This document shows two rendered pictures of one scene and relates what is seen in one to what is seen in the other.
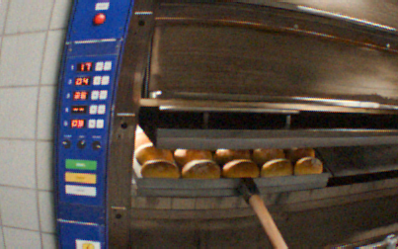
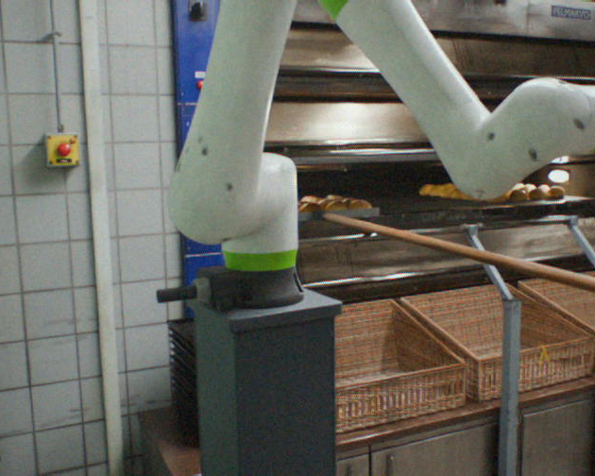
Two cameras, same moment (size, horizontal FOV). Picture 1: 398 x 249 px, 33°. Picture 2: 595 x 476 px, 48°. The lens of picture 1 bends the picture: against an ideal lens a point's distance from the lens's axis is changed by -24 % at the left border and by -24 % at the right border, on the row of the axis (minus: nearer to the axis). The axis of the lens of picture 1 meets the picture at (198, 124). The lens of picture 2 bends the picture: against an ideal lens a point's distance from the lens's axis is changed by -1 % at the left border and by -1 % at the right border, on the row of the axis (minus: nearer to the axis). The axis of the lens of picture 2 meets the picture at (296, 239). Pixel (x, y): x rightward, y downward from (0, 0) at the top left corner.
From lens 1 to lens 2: 0.96 m
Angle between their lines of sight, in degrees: 17
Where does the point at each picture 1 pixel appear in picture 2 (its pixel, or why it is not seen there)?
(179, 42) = not seen: hidden behind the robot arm
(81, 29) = (188, 93)
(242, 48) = (297, 114)
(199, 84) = (277, 138)
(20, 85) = (139, 141)
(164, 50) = not seen: hidden behind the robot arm
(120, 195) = not seen: hidden behind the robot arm
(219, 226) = (307, 250)
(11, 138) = (135, 189)
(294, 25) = (331, 89)
